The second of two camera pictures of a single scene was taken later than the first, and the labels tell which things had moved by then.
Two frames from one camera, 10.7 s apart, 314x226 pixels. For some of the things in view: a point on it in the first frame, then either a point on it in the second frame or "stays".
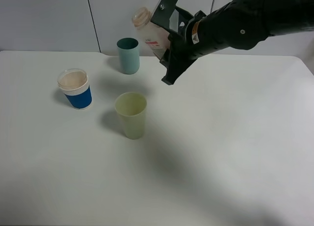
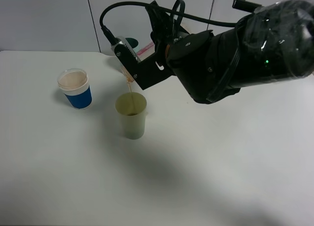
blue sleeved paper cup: [74, 83] stays
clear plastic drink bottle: [155, 36] → [120, 40]
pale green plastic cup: [131, 107] stays
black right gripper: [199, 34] → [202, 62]
